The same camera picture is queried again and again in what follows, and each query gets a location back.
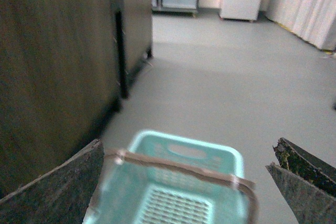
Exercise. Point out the brown basket handle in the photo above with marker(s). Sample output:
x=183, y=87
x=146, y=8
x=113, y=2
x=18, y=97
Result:
x=183, y=167

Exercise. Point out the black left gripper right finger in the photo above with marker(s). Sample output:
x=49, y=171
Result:
x=306, y=182

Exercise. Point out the light blue plastic basket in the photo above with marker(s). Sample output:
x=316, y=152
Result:
x=220, y=158

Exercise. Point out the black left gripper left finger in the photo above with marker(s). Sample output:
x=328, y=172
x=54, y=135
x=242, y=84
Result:
x=62, y=195

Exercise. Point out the white curtain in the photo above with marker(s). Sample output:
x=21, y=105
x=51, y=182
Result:
x=311, y=20

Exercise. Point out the dark display stand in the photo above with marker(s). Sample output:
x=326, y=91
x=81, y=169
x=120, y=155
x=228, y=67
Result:
x=66, y=65

